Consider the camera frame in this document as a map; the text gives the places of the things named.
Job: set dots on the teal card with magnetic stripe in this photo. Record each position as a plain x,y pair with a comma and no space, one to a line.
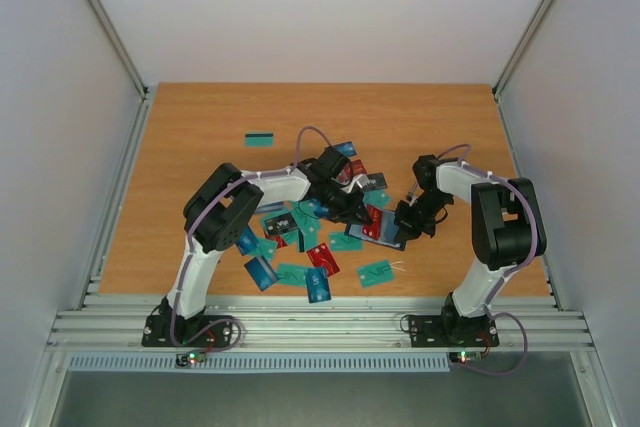
259,139

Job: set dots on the grey slotted cable duct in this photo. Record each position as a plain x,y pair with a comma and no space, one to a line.
261,363

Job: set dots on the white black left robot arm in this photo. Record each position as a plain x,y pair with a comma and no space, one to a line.
219,212

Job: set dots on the red card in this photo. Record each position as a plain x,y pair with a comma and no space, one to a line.
321,257
372,230

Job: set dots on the blue VIP card back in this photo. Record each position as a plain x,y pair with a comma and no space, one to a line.
346,148

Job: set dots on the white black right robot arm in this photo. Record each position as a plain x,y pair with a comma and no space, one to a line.
507,233

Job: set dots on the dark blue card holder wallet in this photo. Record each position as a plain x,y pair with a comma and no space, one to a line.
387,236

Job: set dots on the aluminium frame post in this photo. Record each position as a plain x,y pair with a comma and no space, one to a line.
535,23
114,39

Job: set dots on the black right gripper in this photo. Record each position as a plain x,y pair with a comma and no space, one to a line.
417,214

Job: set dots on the teal vip card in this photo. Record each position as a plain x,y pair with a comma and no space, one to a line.
375,273
340,242

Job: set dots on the teal VIP card front right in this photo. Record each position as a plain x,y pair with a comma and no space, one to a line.
375,273

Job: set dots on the aluminium frame post right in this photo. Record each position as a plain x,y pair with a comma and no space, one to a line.
535,23

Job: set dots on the aluminium frame post left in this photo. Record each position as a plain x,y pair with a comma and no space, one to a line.
114,39

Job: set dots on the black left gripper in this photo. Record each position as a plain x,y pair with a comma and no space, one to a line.
356,204

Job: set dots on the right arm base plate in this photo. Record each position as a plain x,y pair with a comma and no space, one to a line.
431,331

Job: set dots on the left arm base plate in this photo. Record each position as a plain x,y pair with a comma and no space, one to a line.
198,332

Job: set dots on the black vip card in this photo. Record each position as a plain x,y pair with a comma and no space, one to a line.
280,224
375,181

